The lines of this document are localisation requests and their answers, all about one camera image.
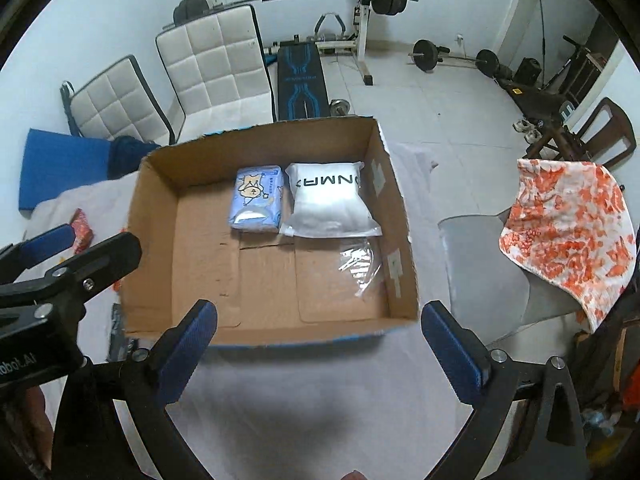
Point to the brown wooden chair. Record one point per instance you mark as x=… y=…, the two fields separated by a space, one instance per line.
x=607 y=126

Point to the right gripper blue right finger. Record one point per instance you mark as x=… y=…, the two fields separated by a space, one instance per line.
x=549 y=442

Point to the white quilted chair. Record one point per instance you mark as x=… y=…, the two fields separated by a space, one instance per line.
x=116 y=102
x=216 y=66

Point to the black foil packet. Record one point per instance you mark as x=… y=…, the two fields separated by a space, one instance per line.
x=120 y=345

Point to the open cardboard box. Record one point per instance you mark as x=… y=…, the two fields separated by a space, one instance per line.
x=267 y=288

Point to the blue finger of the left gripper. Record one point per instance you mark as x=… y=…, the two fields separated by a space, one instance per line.
x=73 y=282
x=16 y=258

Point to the white quilted chair left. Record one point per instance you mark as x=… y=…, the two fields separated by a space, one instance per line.
x=116 y=102

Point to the grey table cloth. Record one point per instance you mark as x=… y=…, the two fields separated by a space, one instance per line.
x=380 y=405

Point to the dark blue cloth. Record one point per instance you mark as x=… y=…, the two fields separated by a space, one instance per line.
x=126 y=155

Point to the white barbell rack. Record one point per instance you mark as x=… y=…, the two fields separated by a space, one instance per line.
x=356 y=46

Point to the grey plastic chair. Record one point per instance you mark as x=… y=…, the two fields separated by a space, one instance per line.
x=489 y=294

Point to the orange white patterned cloth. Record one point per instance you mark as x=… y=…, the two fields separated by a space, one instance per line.
x=570 y=226

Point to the white quilted chair right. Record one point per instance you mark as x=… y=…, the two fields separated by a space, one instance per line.
x=216 y=66

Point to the floor barbell with plates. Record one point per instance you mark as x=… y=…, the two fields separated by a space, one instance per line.
x=426 y=55

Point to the black blue weight bench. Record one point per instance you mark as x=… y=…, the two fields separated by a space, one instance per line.
x=301 y=85

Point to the dark red snack packet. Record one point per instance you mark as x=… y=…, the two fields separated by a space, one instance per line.
x=83 y=233

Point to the light blue tissue pack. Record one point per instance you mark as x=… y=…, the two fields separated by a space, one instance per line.
x=256 y=204

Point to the blue foam cushion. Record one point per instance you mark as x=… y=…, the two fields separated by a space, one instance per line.
x=54 y=163

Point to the white soft pouch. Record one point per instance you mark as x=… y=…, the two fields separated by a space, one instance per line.
x=327 y=202

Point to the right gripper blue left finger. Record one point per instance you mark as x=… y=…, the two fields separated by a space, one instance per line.
x=89 y=442

